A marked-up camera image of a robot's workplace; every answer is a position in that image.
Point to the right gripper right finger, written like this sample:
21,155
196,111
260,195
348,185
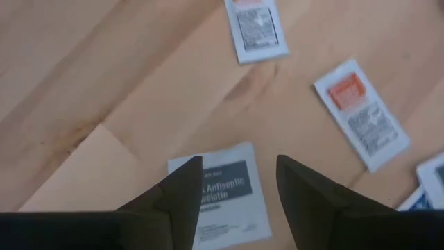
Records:
319,215

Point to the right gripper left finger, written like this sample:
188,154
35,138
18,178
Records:
166,215

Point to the white grey antiseptic towelette packet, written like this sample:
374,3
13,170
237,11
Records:
236,208
433,180

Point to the white orange ointment packet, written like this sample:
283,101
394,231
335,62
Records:
364,118
258,31

